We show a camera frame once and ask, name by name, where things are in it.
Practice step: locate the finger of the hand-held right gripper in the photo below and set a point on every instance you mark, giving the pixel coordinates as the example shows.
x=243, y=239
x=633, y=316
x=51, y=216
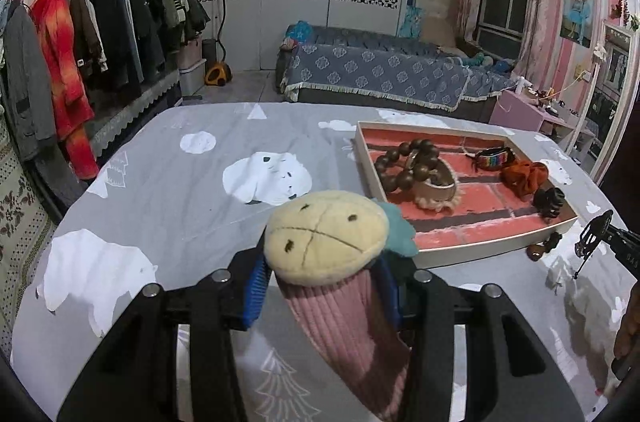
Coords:
x=625, y=247

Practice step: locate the grey hanging coat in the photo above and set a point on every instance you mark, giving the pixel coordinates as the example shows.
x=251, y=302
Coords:
x=25, y=92

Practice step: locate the thin black hair clip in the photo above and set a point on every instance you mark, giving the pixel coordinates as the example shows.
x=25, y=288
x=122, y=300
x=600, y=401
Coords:
x=592, y=229

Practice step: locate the yellow garment steamer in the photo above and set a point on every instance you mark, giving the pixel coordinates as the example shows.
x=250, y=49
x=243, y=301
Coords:
x=217, y=75

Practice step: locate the pink patterned curtain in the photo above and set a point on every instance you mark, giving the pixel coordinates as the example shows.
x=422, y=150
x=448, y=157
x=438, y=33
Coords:
x=537, y=2

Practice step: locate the yellow plush pink hair clip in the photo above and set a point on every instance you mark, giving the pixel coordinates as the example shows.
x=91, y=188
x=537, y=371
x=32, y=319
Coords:
x=325, y=232

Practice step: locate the pink cabinet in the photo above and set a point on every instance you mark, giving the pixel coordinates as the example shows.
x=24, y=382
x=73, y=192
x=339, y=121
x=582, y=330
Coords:
x=515, y=112

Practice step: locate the blue cloth bundle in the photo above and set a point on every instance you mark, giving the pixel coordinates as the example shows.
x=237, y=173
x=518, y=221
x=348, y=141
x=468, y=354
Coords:
x=302, y=32

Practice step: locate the tan claw hair clip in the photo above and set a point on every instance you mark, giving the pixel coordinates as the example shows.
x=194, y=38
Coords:
x=542, y=247

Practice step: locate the grey polar bear bedsheet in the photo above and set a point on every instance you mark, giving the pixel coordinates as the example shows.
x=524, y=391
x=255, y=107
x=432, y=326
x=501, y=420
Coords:
x=175, y=182

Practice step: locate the black claw hair clip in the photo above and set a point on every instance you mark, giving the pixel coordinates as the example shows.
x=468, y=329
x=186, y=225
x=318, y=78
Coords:
x=547, y=202

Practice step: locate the tray box with red lining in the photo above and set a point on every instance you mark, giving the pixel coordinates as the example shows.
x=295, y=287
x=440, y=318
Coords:
x=480, y=202

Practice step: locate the row of dark hanging clothes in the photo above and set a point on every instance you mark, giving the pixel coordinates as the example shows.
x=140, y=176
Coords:
x=125, y=32

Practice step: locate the red artificial flowers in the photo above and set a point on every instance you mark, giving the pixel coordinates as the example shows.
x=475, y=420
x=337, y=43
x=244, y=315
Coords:
x=622, y=5

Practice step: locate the orange scrunchie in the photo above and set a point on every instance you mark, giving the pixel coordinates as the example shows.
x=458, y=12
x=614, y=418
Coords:
x=522, y=179

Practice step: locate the white framed standing mirror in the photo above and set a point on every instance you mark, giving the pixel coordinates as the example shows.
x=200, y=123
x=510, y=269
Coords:
x=612, y=92

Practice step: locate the window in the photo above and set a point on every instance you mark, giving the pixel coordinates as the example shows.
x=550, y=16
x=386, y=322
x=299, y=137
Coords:
x=505, y=2

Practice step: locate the sofa with blue patterned cover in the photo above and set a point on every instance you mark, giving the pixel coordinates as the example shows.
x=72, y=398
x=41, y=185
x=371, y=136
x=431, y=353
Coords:
x=380, y=72

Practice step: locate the person's right hand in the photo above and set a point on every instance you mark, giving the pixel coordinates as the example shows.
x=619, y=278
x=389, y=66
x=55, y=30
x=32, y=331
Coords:
x=629, y=332

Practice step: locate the floral patterned blanket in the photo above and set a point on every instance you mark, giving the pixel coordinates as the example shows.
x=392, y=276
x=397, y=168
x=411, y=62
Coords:
x=20, y=212

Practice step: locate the orange red hanging robe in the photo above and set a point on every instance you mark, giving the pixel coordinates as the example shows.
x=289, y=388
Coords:
x=60, y=67

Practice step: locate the couple wall poster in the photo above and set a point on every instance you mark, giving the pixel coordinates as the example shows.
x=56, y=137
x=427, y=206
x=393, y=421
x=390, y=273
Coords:
x=577, y=12

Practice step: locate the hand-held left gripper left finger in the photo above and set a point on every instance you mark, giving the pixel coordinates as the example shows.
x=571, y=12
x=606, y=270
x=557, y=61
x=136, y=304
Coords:
x=255, y=292

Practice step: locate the plastic storage box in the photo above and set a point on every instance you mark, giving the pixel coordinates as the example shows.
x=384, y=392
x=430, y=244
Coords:
x=192, y=75

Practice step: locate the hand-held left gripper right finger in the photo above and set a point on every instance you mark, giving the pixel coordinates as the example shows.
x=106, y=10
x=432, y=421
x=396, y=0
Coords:
x=389, y=289

